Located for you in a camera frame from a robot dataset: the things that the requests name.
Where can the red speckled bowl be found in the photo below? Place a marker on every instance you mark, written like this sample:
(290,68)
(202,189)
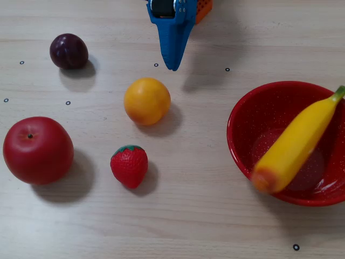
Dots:
(253,121)

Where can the red toy apple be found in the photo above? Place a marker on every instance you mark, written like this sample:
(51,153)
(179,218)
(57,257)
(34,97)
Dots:
(37,153)

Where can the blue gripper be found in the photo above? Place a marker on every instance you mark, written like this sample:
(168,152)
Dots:
(172,29)

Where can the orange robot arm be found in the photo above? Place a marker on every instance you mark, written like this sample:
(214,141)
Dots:
(203,9)

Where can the yellow toy banana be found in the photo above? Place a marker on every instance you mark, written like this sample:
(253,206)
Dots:
(296,140)

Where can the orange toy fruit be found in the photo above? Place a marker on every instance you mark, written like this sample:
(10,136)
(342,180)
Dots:
(147,101)

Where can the dark purple toy plum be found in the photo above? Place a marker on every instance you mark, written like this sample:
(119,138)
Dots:
(68,51)

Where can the red toy strawberry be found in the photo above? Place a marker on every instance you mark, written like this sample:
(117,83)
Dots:
(129,167)

